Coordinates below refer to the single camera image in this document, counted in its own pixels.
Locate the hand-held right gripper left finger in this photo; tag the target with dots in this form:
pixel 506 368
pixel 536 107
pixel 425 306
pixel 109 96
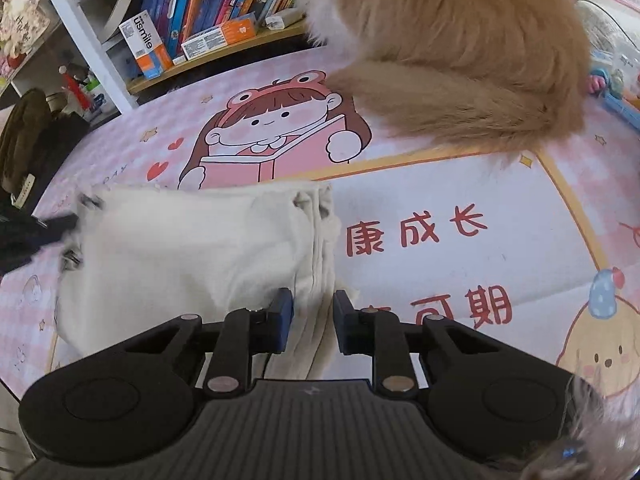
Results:
pixel 285 321

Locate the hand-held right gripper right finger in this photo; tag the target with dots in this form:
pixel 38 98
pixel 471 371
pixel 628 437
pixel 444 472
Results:
pixel 341 326

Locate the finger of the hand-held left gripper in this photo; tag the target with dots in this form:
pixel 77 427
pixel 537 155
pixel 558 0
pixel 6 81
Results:
pixel 57 225

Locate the cream t-shirt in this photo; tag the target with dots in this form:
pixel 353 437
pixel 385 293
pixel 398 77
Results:
pixel 190 250

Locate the dark bag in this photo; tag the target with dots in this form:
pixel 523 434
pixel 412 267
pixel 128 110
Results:
pixel 60 155

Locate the brown cloth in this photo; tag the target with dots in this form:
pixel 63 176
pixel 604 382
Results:
pixel 22 135

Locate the white bottle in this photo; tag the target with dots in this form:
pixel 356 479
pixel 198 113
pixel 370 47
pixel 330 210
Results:
pixel 97 95

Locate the red tassel ornament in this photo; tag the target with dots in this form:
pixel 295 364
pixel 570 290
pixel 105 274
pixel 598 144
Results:
pixel 75 87

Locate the pink cartoon printed table mat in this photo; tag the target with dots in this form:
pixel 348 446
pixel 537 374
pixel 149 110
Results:
pixel 475 240

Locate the white and wooden bookshelf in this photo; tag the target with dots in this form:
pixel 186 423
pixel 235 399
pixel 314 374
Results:
pixel 100 45

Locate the tall orange and white box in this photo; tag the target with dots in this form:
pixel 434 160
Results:
pixel 146 45

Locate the floral picture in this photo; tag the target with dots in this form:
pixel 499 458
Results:
pixel 22 15

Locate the flat orange and white box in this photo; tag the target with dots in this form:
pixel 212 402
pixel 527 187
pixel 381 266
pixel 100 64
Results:
pixel 219 37

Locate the grey fluffy material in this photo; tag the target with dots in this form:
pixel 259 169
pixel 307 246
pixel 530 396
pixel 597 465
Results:
pixel 585 435

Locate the white charger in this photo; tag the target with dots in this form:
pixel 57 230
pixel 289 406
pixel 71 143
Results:
pixel 281 20

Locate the orange fluffy cat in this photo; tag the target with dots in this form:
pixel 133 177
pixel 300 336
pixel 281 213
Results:
pixel 450 45

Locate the blue plastic toy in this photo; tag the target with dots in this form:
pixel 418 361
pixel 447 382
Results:
pixel 617 97

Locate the clear plastic container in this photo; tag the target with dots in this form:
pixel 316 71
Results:
pixel 610 35

